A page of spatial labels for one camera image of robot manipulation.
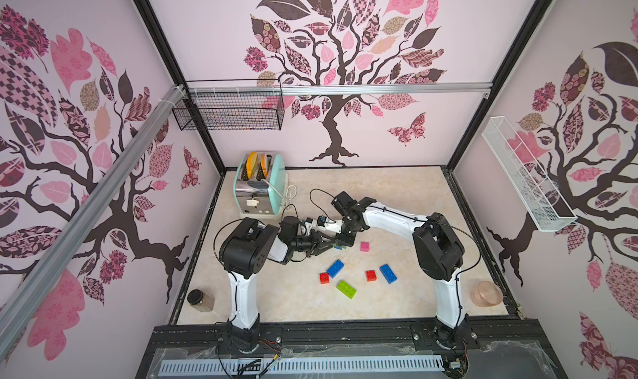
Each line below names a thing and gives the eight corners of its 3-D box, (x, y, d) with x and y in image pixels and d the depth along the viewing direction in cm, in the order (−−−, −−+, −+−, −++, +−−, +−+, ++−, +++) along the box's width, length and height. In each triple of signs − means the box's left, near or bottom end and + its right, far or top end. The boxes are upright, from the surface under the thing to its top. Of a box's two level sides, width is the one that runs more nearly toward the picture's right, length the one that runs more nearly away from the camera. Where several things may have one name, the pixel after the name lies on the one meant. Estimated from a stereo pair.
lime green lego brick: (336, 286, 86) (336, 284, 85) (341, 280, 88) (342, 278, 86) (351, 299, 83) (352, 298, 82) (356, 292, 85) (357, 290, 83)
